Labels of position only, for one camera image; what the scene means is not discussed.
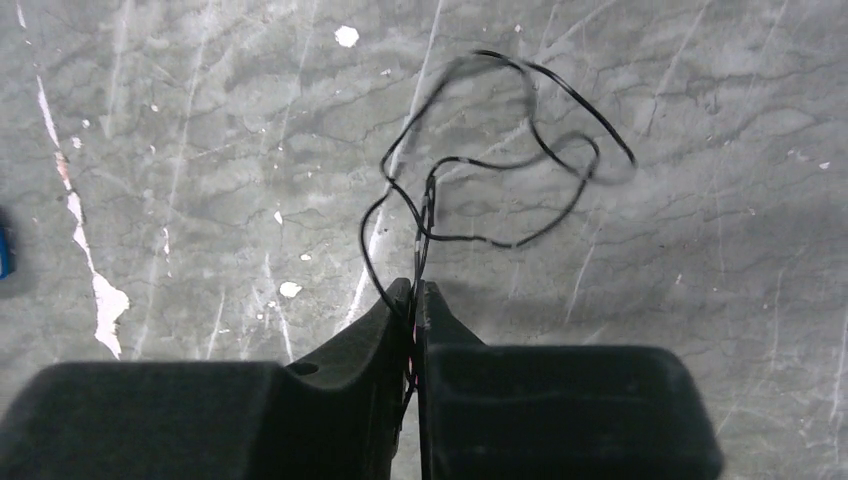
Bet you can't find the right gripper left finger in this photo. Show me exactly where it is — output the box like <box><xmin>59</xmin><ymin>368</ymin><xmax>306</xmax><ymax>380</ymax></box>
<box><xmin>1</xmin><ymin>279</ymin><xmax>411</xmax><ymax>479</ymax></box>

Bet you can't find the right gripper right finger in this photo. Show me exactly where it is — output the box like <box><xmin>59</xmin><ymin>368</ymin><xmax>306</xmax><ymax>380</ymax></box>
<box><xmin>415</xmin><ymin>282</ymin><xmax>724</xmax><ymax>479</ymax></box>

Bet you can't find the blue small stapler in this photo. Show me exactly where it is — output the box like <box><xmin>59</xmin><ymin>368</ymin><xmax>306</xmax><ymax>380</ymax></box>
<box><xmin>0</xmin><ymin>227</ymin><xmax>13</xmax><ymax>279</ymax></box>

